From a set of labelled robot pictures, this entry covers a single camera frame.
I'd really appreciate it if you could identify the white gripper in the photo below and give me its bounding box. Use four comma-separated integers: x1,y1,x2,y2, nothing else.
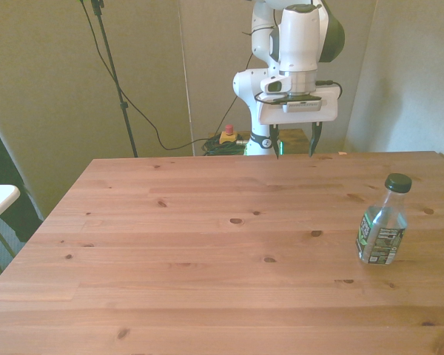
258,84,339,160

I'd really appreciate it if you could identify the clear plastic water bottle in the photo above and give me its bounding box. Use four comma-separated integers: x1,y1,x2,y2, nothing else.
354,172,413,266

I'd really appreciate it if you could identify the yellow emergency stop button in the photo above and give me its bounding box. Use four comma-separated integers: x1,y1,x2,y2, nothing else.
219,124,239,146

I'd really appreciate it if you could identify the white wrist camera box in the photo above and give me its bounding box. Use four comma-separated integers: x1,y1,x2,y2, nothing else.
283,98,323,114

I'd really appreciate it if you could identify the coiled dark green cable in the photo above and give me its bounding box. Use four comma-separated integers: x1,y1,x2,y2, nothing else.
201,136,249,157

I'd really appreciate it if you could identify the black cable on wall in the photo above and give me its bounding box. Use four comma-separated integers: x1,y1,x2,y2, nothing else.
81,0,223,151

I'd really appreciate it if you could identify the black camera tripod stand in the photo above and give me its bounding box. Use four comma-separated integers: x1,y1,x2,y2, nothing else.
79,0,139,158

